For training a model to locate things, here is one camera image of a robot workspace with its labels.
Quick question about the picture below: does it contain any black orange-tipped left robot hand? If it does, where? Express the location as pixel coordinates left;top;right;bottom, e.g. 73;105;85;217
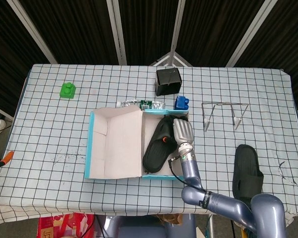
0;150;15;173

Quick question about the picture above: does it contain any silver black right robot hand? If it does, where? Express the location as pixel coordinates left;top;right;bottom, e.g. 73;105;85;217
161;118;195;149

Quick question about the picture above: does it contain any black rubber slipper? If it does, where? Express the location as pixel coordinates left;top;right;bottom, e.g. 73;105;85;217
142;115;189;174
232;144;265;204

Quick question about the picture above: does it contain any light blue shoebox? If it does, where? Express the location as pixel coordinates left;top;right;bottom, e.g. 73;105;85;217
83;106;195;181

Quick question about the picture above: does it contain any white black-grid checkered tablecloth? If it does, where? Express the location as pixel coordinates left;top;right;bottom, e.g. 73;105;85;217
0;63;298;233

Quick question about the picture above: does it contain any red patterned bag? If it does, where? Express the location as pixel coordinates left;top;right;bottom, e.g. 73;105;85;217
38;212;95;238

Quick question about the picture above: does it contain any blue toy building block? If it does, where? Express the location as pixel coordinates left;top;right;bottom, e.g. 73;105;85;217
173;95;191;111

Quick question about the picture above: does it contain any clear plastic water bottle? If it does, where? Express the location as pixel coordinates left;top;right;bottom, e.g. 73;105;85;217
115;99;166;111

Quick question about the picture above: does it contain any black square cup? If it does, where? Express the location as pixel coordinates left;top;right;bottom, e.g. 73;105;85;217
155;67;183;97

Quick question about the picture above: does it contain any white triangular partition foot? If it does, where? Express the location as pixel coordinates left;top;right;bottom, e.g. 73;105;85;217
150;51;194;67

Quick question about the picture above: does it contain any green toy building block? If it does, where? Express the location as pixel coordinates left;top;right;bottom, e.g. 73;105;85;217
59;82;76;100

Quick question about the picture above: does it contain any brown paper bag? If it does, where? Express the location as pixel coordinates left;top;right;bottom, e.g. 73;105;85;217
155;213;184;226

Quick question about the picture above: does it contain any teal metal tube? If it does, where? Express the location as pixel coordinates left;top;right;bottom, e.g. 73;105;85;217
205;215;214;238

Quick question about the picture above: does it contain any dark blue chair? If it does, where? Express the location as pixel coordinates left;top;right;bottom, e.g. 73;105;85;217
96;214;197;238

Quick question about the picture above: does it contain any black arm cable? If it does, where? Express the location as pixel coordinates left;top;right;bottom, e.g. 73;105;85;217
167;156;207;191

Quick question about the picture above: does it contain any metal wire rack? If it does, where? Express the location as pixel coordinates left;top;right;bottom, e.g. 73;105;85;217
201;102;249;131

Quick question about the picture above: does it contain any white partition frame post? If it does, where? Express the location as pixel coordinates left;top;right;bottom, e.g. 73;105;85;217
170;0;187;54
6;0;58;64
225;0;279;67
106;0;128;65

